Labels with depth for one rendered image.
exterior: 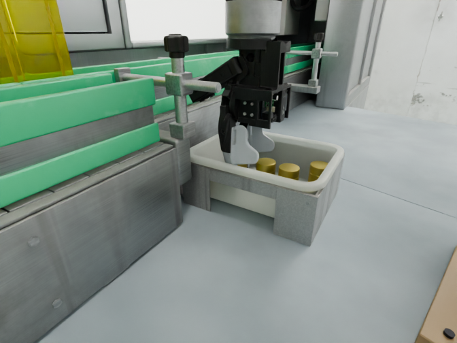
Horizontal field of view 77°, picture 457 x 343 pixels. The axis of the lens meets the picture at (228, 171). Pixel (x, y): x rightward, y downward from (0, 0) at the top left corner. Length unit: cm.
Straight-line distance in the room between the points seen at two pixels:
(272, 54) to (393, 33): 351
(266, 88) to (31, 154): 28
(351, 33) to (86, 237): 102
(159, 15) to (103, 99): 47
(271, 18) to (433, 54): 353
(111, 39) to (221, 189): 38
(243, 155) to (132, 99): 19
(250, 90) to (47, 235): 29
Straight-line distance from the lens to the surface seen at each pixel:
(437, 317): 35
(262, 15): 40
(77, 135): 32
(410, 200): 59
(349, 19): 115
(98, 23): 65
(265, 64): 41
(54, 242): 31
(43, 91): 38
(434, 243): 50
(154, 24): 75
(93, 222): 33
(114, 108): 33
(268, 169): 48
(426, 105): 396
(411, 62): 389
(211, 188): 45
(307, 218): 39
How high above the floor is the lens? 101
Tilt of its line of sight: 26 degrees down
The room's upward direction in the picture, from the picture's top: straight up
